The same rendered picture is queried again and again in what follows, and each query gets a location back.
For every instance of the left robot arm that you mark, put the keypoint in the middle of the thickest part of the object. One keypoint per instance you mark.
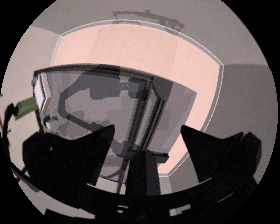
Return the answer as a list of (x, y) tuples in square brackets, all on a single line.
[(14, 169)]

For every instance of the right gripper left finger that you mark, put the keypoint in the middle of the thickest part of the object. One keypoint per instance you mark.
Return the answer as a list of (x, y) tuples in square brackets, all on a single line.
[(86, 153)]

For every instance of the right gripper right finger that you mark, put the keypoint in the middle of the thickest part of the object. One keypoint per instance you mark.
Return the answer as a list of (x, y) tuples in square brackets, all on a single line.
[(206, 151)]

